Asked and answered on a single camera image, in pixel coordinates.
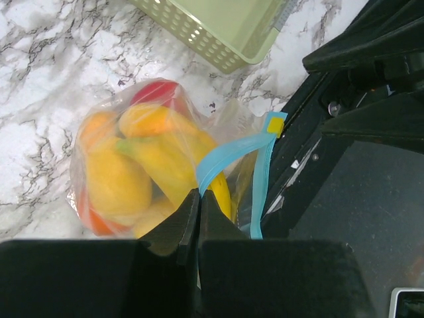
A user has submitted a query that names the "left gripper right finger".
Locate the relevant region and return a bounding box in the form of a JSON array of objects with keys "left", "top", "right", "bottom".
[{"left": 199, "top": 191, "right": 376, "bottom": 317}]

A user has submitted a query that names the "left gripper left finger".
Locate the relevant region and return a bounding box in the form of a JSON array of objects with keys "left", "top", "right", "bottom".
[{"left": 1, "top": 190, "right": 200, "bottom": 317}]

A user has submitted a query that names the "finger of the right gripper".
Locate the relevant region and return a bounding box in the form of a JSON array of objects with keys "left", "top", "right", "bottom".
[
  {"left": 303, "top": 1, "right": 423, "bottom": 73},
  {"left": 321, "top": 92, "right": 423, "bottom": 146}
]

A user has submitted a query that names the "yellow toy lemon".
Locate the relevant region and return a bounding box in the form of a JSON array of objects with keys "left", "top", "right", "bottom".
[
  {"left": 133, "top": 198, "right": 177, "bottom": 239},
  {"left": 85, "top": 136, "right": 152, "bottom": 226}
]

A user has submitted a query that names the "yellow toy banana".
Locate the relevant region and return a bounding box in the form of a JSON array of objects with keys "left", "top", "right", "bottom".
[{"left": 115, "top": 136, "right": 237, "bottom": 223}]

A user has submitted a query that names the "clear zip top bag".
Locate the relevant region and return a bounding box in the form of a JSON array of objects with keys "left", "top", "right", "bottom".
[{"left": 68, "top": 78, "right": 287, "bottom": 239}]

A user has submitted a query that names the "green perforated plastic basket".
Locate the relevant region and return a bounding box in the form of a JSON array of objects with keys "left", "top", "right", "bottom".
[{"left": 132, "top": 0, "right": 297, "bottom": 74}]

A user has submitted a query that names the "orange yellow toy mango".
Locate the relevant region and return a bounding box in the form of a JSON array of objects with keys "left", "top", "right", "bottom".
[{"left": 118, "top": 103, "right": 199, "bottom": 138}]

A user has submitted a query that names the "red toy apple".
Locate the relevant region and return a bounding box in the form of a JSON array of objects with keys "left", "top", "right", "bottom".
[{"left": 130, "top": 79, "right": 189, "bottom": 116}]

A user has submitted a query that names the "orange toy orange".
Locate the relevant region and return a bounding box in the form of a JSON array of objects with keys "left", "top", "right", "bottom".
[{"left": 76, "top": 189, "right": 129, "bottom": 236}]

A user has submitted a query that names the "black metal base rail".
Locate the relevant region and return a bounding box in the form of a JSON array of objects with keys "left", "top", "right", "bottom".
[{"left": 262, "top": 72, "right": 423, "bottom": 317}]

